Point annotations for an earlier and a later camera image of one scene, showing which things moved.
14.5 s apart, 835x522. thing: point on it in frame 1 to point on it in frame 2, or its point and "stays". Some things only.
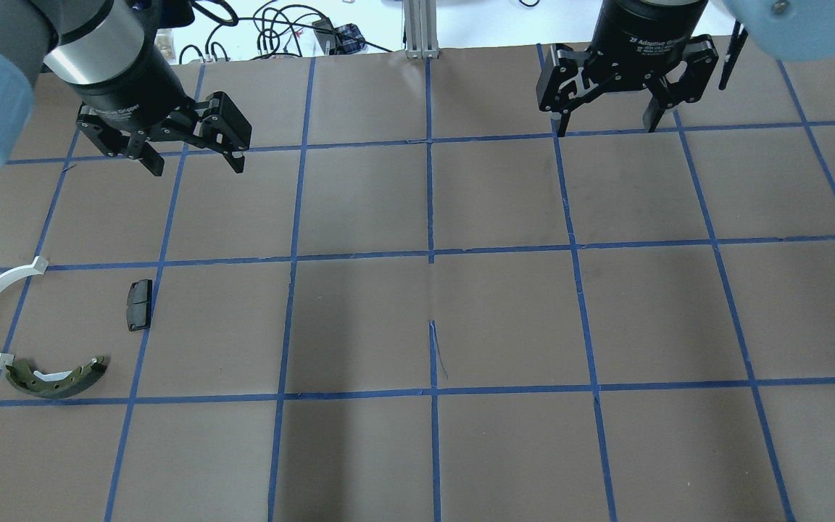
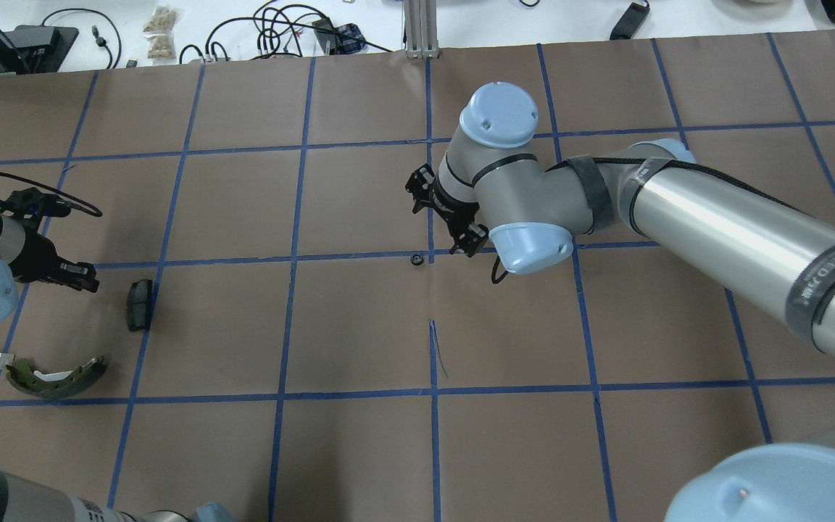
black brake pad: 139,303 stays
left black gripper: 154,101 to 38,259
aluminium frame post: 420,22 stays
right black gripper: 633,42 to 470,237
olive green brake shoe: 53,385 stays
